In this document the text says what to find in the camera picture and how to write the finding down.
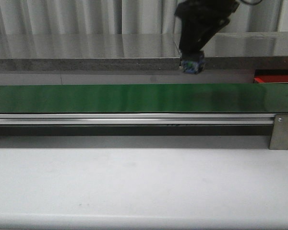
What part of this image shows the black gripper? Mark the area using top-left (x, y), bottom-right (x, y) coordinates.
top-left (175, 0), bottom-right (240, 56)

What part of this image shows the grey stone counter slab right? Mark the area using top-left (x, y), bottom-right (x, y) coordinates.
top-left (173, 31), bottom-right (288, 71)

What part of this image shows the grey stone counter slab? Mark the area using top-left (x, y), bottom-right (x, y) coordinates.
top-left (173, 31), bottom-right (288, 71)
top-left (0, 34), bottom-right (180, 72)

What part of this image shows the green conveyor belt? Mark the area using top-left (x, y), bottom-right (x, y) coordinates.
top-left (0, 83), bottom-right (288, 114)

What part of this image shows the grey stone counter slab left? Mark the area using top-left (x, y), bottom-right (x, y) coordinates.
top-left (0, 34), bottom-right (180, 72)

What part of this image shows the red plastic tray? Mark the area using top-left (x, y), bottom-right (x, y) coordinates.
top-left (254, 75), bottom-right (288, 83)

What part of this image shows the white pleated curtain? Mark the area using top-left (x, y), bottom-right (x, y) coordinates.
top-left (0, 0), bottom-right (285, 35)

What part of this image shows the steel conveyor support bracket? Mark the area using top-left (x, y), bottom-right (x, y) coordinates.
top-left (269, 114), bottom-right (288, 150)

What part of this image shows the aluminium conveyor side rail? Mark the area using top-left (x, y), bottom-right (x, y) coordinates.
top-left (0, 113), bottom-right (276, 125)

